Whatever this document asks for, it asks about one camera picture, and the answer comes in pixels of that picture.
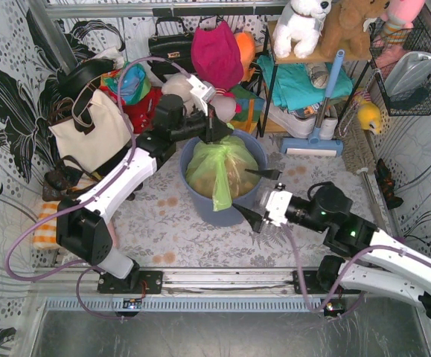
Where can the black wire basket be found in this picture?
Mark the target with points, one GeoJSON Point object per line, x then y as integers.
{"type": "Point", "coordinates": [416, 102]}

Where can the black leather handbag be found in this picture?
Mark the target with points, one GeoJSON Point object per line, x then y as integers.
{"type": "Point", "coordinates": [176, 48]}

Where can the blue grey trash bin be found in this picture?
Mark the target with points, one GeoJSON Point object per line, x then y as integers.
{"type": "Point", "coordinates": [230, 216]}

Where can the black round hat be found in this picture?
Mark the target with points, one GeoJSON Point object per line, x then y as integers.
{"type": "Point", "coordinates": [71, 84]}

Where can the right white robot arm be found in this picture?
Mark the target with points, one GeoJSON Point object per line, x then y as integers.
{"type": "Point", "coordinates": [364, 257]}

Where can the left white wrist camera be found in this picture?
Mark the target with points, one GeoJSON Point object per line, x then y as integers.
{"type": "Point", "coordinates": [201, 93]}

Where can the orange white checked towel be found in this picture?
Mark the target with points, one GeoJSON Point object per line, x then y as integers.
{"type": "Point", "coordinates": [44, 237]}

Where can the colourful patterned cloth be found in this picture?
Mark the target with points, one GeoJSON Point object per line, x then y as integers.
{"type": "Point", "coordinates": [134, 88]}

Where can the white plush dog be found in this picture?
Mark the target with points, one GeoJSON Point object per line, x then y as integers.
{"type": "Point", "coordinates": [299, 27]}

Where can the pink plush cylinder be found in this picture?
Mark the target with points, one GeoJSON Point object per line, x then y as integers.
{"type": "Point", "coordinates": [113, 234]}

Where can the yellow plush duck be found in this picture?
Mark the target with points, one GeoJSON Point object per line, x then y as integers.
{"type": "Point", "coordinates": [368, 114]}

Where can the white plush lamb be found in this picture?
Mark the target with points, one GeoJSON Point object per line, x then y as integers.
{"type": "Point", "coordinates": [177, 84]}

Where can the silver foil pouch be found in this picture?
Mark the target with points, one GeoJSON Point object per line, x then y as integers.
{"type": "Point", "coordinates": [409, 73]}

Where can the pink white plush pig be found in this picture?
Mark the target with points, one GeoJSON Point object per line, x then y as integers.
{"type": "Point", "coordinates": [225, 105]}

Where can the teal folded cloth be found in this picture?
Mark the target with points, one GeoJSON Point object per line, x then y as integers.
{"type": "Point", "coordinates": [293, 89]}

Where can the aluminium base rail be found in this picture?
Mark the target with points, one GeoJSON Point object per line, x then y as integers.
{"type": "Point", "coordinates": [82, 289]}

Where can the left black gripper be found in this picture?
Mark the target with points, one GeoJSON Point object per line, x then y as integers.
{"type": "Point", "coordinates": [211, 124]}

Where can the dark brown leather bag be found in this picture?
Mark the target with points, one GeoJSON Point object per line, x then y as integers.
{"type": "Point", "coordinates": [67, 180]}

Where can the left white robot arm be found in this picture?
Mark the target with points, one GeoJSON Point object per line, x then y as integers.
{"type": "Point", "coordinates": [82, 222]}

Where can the brown teddy bear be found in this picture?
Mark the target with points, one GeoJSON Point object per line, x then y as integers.
{"type": "Point", "coordinates": [345, 22]}

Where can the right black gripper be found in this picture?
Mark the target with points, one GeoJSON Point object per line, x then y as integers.
{"type": "Point", "coordinates": [262, 205]}

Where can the magenta cloth bag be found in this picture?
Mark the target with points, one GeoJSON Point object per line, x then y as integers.
{"type": "Point", "coordinates": [215, 56]}

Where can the pink plush toy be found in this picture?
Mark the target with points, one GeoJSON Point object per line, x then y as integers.
{"type": "Point", "coordinates": [398, 20]}

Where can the red garment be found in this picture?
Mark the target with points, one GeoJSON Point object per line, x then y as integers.
{"type": "Point", "coordinates": [139, 106]}

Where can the green plastic trash bag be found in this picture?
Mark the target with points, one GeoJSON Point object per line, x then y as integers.
{"type": "Point", "coordinates": [221, 171]}

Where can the cream canvas tote bag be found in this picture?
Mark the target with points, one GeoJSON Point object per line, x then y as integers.
{"type": "Point", "coordinates": [94, 148]}

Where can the black orange small toy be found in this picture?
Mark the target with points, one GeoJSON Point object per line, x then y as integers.
{"type": "Point", "coordinates": [387, 185]}

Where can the rainbow striped cloth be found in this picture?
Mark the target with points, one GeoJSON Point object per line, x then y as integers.
{"type": "Point", "coordinates": [250, 106]}

